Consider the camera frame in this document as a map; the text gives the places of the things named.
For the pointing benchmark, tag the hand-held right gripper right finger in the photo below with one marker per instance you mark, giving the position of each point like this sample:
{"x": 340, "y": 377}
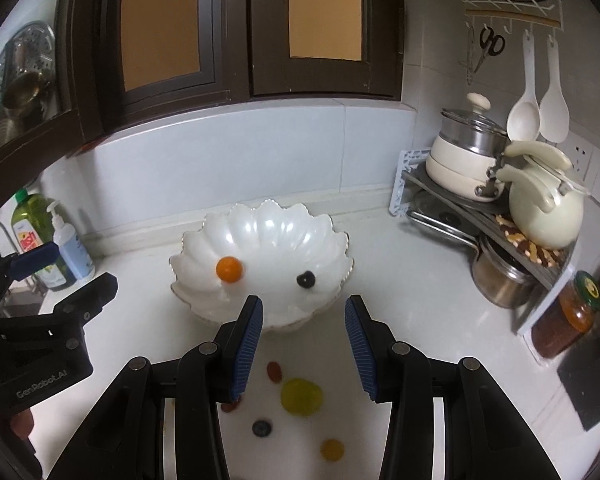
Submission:
{"x": 360, "y": 350}

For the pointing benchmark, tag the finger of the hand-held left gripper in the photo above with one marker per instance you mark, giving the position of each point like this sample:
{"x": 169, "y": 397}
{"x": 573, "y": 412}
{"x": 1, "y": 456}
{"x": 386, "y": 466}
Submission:
{"x": 87, "y": 295}
{"x": 30, "y": 261}

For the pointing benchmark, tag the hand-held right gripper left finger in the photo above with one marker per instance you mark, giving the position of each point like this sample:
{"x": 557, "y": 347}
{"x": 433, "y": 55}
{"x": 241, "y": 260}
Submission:
{"x": 247, "y": 350}

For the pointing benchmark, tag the red cherry tomato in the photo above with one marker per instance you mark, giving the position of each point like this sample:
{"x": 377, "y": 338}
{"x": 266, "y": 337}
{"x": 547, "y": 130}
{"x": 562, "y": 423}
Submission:
{"x": 231, "y": 406}
{"x": 274, "y": 371}

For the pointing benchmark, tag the blueberry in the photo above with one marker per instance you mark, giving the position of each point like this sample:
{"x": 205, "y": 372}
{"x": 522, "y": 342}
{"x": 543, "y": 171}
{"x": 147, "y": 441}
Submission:
{"x": 306, "y": 279}
{"x": 261, "y": 428}

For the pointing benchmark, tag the small yellow round fruit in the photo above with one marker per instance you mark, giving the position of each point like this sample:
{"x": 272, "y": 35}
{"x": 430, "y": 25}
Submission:
{"x": 331, "y": 449}

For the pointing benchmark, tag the white scalloped bowl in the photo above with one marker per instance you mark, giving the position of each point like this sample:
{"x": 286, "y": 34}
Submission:
{"x": 260, "y": 240}

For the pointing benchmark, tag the person's left hand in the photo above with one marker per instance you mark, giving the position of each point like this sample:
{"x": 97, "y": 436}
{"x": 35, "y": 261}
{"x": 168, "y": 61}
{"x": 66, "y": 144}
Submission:
{"x": 22, "y": 422}

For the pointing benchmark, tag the green dish soap bottle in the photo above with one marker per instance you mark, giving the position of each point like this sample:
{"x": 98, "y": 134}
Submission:
{"x": 30, "y": 220}

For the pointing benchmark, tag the clear pump soap bottle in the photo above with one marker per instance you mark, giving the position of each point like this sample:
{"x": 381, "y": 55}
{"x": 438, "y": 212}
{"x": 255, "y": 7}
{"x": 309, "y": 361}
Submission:
{"x": 75, "y": 252}

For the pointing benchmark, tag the green round fruit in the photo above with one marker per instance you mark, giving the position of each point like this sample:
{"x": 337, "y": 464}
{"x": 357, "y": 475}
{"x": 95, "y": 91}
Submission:
{"x": 301, "y": 396}

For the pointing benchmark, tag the orange cherry tomato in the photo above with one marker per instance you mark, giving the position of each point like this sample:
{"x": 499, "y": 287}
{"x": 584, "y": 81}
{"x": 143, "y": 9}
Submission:
{"x": 229, "y": 269}

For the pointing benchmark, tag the glass front cabinet door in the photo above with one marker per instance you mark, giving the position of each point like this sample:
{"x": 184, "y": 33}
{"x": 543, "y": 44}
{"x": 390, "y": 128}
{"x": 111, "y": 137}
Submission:
{"x": 40, "y": 125}

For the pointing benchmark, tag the stainless steel pot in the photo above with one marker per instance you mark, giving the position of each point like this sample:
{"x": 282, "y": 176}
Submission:
{"x": 500, "y": 280}

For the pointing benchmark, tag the glass pot lid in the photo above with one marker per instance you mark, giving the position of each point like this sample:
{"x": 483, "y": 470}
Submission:
{"x": 437, "y": 205}

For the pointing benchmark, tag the steel cup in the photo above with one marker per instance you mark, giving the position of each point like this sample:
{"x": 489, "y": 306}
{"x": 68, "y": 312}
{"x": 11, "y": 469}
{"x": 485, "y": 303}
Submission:
{"x": 22, "y": 91}

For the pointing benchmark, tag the grey corner shelf rack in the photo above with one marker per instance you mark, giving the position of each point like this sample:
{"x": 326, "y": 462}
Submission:
{"x": 545, "y": 290}

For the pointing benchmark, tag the brown woven trivet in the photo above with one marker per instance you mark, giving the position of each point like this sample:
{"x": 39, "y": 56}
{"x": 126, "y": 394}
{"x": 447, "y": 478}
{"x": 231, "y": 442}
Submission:
{"x": 530, "y": 249}

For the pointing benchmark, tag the cream cooking pot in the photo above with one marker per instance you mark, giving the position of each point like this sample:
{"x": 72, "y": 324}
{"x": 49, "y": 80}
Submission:
{"x": 455, "y": 170}

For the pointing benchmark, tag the glass jar red sauce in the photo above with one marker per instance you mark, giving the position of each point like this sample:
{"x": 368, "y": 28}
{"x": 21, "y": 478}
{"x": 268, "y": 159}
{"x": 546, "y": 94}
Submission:
{"x": 562, "y": 322}

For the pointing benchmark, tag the perforated steel plate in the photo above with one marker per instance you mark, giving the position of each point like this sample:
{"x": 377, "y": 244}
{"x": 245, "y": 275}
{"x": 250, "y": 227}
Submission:
{"x": 32, "y": 50}

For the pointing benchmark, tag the cream kettle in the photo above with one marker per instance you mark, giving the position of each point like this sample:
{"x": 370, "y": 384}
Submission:
{"x": 542, "y": 210}

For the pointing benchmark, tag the dark grey board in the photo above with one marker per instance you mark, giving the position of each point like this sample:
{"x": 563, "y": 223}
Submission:
{"x": 587, "y": 385}

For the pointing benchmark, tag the steel steamer pot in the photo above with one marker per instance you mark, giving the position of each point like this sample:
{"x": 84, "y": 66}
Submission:
{"x": 470, "y": 140}

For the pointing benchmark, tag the glass lid cream knob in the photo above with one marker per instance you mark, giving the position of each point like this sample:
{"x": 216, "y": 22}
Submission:
{"x": 472, "y": 117}

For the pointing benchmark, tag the dark brown cabinet door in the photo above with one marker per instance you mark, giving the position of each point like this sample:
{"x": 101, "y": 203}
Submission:
{"x": 160, "y": 30}
{"x": 325, "y": 15}

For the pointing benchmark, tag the white rice spoon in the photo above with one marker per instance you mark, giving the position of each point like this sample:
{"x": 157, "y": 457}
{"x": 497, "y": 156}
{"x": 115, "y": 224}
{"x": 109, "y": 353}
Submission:
{"x": 523, "y": 115}

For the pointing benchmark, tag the white rice paddle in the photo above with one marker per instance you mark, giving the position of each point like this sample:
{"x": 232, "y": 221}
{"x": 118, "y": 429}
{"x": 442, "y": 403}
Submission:
{"x": 555, "y": 110}

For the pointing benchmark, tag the hanging metal tool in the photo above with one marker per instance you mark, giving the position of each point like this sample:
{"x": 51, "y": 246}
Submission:
{"x": 470, "y": 60}

